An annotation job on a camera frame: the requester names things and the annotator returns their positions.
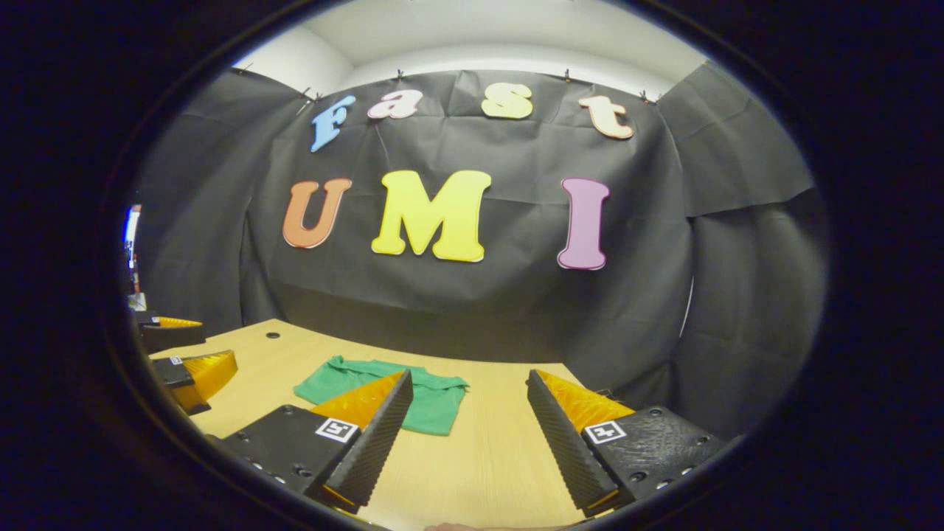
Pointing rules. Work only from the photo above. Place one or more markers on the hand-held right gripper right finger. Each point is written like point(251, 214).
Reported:
point(564, 450)

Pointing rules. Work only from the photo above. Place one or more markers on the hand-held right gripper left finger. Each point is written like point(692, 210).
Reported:
point(376, 442)

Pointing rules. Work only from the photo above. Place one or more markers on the green T-shirt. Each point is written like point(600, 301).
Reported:
point(435, 405)

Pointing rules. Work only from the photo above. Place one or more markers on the red label bottle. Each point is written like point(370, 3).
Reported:
point(134, 273)

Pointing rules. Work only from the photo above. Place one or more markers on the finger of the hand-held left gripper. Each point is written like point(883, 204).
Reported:
point(173, 335)
point(206, 376)

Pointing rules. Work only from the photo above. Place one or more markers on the computer monitor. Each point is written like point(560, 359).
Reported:
point(132, 228)

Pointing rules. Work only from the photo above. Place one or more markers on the white side table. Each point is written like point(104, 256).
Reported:
point(137, 302)

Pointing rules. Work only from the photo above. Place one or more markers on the black backdrop cloth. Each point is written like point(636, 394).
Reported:
point(479, 310)

